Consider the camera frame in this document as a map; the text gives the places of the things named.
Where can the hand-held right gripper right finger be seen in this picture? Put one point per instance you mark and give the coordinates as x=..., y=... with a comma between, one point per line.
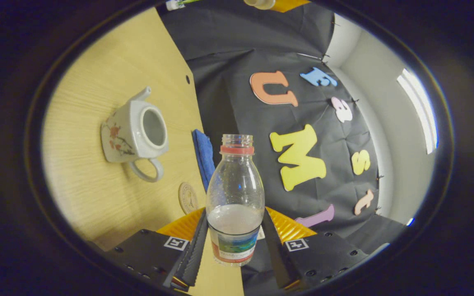
x=276, y=255

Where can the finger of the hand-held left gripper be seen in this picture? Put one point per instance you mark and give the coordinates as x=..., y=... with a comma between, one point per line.
x=288, y=4

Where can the clear plastic water bottle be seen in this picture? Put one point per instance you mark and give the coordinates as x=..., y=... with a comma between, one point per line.
x=235, y=193

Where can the blue folded towel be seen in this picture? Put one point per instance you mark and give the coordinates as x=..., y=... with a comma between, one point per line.
x=204, y=158

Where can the black backdrop cloth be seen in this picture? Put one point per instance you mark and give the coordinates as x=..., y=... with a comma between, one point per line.
x=228, y=45

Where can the round brown coaster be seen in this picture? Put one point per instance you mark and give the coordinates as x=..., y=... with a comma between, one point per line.
x=187, y=198

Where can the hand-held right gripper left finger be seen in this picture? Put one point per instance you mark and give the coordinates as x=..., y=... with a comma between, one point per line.
x=198, y=250

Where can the white floral teacup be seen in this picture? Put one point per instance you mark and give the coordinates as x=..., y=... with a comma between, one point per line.
x=128, y=131

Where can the white teacup lid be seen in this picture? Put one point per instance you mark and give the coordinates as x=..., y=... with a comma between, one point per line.
x=259, y=3

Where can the ceiling light panel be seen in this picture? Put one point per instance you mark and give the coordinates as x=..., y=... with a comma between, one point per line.
x=420, y=111

